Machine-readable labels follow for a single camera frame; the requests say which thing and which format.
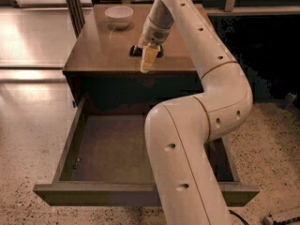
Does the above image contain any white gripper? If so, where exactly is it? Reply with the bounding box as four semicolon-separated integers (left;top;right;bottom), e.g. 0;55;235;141
137;16;172;73

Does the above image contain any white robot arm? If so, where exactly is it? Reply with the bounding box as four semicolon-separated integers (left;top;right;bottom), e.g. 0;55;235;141
142;0;252;225

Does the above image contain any open top drawer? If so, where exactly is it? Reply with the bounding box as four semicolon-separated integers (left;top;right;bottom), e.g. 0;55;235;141
33;103;259;206

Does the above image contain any white ceramic bowl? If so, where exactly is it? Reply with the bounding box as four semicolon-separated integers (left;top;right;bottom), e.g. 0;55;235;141
105;6;134;29

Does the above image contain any brown wooden cabinet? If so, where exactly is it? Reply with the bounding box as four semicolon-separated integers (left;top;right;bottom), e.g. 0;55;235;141
63;5;203;110

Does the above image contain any white power strip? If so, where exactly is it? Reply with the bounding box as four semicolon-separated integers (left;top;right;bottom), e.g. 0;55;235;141
262;207;300;225

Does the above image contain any metal window frame post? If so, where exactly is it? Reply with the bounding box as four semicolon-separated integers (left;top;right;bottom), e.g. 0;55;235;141
66;0;85;37

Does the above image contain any black floor cable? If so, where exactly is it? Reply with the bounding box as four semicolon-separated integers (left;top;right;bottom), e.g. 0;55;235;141
229;209;250;225

